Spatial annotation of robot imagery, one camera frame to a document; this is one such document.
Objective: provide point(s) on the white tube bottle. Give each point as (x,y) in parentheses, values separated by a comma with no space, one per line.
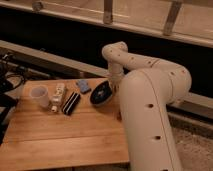
(58,97)

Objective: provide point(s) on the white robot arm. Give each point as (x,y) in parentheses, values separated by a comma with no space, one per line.
(145,86)

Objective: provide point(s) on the metal bracket right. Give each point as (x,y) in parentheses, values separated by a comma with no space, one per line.
(172,16)

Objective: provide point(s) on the wooden board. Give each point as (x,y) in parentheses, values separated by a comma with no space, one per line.
(37,138)

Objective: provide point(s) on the round metal knob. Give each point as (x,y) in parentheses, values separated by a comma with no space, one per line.
(37,5)

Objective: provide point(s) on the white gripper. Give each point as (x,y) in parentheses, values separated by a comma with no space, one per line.
(115,76)

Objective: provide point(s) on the red brown small object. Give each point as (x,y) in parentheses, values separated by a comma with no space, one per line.
(118,116)

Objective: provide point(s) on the black striped box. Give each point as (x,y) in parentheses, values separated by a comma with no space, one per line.
(71,103)

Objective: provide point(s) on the dark ceramic bowl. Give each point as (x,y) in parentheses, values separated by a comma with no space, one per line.
(101,94)

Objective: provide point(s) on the metal bracket centre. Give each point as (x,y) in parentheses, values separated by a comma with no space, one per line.
(108,12)

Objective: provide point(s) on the metal bracket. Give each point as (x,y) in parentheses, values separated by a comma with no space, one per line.
(172,16)
(108,12)

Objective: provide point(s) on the translucent plastic cup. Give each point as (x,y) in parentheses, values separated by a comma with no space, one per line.
(40,95)

